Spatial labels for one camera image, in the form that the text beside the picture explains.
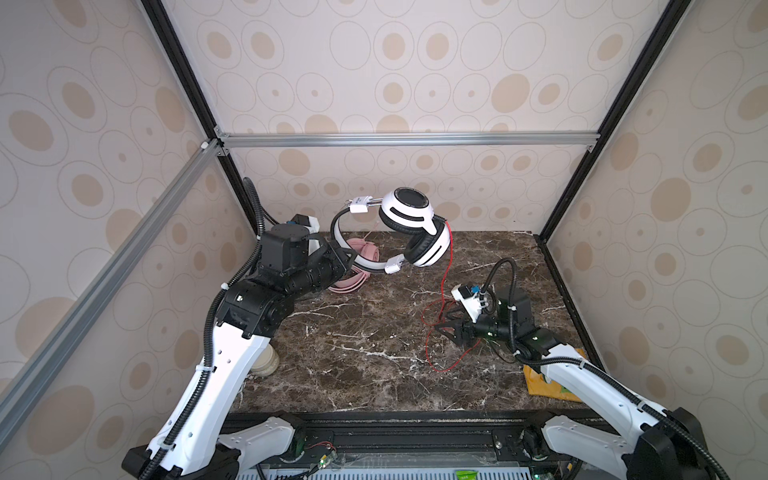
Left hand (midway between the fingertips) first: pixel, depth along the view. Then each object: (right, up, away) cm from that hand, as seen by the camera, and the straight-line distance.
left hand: (366, 250), depth 60 cm
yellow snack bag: (+45, -36, +21) cm, 61 cm away
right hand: (+19, -17, +18) cm, 31 cm away
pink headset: (-4, +2, +44) cm, 44 cm away
